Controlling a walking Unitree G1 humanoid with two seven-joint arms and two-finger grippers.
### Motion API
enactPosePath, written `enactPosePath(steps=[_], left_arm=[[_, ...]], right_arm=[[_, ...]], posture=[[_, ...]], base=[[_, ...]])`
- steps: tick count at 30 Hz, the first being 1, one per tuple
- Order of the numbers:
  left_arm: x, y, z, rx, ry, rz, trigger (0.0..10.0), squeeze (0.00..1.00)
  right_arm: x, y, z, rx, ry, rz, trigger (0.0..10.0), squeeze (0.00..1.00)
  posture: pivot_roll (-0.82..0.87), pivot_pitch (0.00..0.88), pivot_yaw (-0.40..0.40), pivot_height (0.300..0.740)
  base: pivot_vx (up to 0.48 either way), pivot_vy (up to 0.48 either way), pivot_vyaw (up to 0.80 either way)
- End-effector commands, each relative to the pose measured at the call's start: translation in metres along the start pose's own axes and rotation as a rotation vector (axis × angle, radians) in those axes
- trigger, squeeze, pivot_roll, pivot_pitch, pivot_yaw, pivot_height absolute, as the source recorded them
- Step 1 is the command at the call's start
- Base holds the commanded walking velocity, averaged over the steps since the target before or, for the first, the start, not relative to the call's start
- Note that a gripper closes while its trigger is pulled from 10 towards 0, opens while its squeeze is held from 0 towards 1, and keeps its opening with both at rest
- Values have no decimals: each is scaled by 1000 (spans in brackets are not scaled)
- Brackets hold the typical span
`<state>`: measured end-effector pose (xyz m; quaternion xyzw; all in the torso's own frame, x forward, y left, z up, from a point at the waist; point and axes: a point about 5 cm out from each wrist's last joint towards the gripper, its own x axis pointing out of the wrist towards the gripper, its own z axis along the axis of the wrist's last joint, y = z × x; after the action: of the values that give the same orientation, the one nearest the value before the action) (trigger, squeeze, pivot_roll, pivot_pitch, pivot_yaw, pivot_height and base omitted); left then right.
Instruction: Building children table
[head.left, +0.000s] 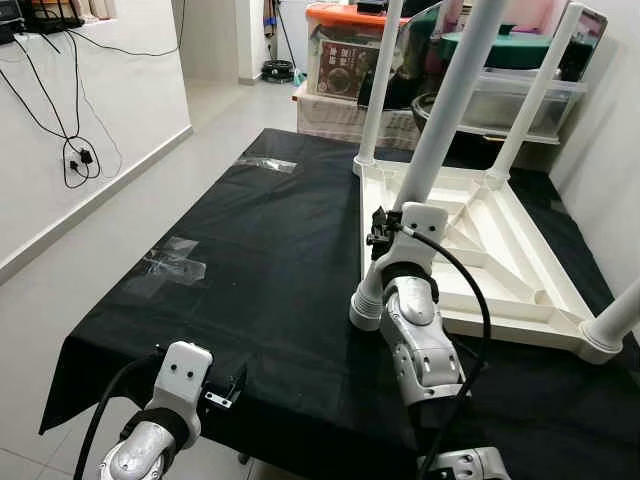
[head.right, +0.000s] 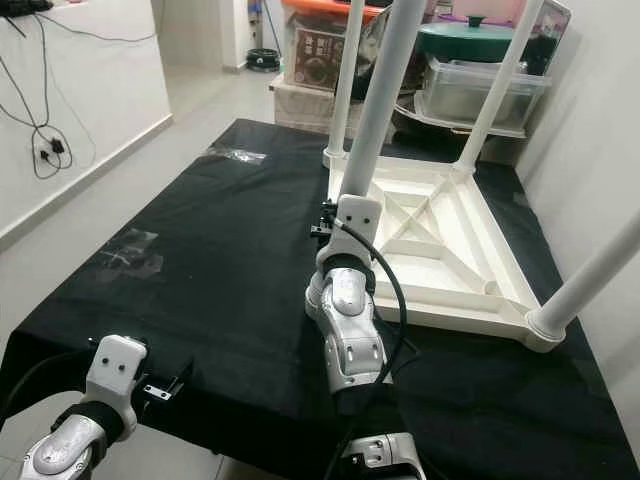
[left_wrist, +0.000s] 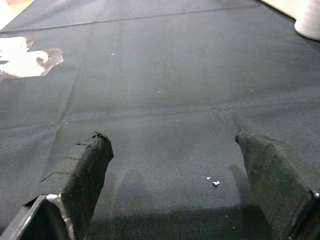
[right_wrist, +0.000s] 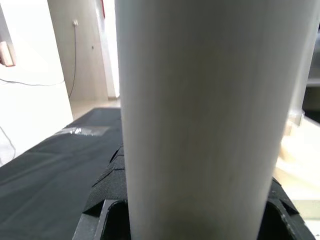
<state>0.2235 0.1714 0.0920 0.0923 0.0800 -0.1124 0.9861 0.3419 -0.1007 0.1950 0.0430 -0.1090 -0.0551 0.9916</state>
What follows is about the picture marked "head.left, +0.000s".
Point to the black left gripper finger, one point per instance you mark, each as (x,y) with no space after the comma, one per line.
(240,381)

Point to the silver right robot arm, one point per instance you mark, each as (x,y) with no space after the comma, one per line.
(420,340)

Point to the black tablecloth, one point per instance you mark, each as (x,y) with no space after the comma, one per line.
(250,280)

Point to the white plastic table top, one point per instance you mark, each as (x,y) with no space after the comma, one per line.
(500,260)

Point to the beige cloth covered bench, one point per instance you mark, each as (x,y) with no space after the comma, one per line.
(330,120)

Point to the black round wok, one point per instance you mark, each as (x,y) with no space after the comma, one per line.
(430,112)

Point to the clear plastic bag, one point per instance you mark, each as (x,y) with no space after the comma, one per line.
(265,164)
(170,265)

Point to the red printed carton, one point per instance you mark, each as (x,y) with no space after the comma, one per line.
(345,70)

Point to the clear plastic container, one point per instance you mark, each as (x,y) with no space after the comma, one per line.
(500,100)

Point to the clear storage box orange lid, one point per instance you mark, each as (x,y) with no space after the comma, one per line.
(340,15)

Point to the green pot lid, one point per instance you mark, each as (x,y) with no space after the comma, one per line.
(515,50)

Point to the pink plastic tub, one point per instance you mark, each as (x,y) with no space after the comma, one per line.
(520,12)

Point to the black plug adapter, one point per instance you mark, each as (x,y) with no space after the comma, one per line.
(85,156)

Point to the black antenna router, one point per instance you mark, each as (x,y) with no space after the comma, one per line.
(50,15)

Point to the black set-top box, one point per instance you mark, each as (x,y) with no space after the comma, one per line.
(8,30)

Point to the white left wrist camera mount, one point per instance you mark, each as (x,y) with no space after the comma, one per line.
(185,370)

